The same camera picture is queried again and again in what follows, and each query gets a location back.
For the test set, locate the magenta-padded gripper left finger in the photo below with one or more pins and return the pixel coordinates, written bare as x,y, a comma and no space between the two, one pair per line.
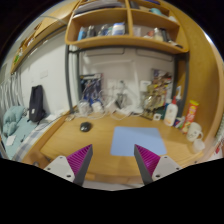
63,166

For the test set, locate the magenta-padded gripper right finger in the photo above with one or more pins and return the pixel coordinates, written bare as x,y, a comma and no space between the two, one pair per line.
163,166

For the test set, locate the black computer mouse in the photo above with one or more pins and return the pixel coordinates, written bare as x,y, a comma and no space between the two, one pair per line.
85,126

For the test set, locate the light blue mouse pad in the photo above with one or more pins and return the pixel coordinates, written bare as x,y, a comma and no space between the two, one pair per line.
138,140

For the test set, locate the white plastic cup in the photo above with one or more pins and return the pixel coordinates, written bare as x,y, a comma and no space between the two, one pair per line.
198,146

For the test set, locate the white mug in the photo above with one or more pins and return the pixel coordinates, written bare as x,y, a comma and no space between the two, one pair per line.
193,131

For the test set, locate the small blue red can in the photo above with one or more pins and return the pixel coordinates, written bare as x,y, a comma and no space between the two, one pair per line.
179,122

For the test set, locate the bed with checked sheet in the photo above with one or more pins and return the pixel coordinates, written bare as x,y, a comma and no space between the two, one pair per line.
23,140

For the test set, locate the clear plastic wrapper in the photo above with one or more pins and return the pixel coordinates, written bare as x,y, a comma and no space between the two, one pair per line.
70,117

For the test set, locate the small white cube clock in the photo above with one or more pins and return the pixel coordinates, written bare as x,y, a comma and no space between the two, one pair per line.
157,117

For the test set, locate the white pump lotion bottle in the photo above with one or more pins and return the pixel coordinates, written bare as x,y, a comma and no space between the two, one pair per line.
170,115

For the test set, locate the dark green box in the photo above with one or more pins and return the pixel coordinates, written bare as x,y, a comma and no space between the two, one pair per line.
161,113

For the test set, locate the red yellow chips can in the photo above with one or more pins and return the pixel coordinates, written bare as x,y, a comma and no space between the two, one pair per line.
190,115

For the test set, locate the clear round plastic bag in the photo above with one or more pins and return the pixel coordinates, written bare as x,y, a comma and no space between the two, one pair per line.
83,108

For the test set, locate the white desk lamp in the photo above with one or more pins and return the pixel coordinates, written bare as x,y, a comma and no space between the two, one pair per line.
135,110

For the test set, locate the white power strip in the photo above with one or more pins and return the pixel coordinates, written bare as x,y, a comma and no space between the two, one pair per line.
121,111

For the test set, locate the brown tree figure toy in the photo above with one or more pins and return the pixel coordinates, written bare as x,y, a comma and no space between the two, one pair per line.
153,98

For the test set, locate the teal blanket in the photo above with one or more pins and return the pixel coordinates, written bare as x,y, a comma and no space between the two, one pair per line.
13,116

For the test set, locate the white charger adapter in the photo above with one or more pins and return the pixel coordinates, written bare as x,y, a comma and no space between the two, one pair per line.
110,105

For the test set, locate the metal cup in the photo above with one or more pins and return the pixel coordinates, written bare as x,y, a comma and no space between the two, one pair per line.
121,100

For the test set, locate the blue robot model box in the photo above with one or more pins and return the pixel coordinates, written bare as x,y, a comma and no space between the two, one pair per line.
90,88

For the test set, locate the colourful printed box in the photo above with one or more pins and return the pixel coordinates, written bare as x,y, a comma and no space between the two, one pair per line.
163,80

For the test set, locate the wooden shelf unit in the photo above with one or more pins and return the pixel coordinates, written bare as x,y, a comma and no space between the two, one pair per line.
126,40

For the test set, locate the white wall box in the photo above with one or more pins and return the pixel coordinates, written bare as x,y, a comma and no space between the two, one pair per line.
144,85

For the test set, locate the grey metal shelf frame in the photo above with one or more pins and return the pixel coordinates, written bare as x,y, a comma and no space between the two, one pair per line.
68,80

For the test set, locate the wooden wall shelf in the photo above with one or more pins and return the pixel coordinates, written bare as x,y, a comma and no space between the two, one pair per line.
36,40

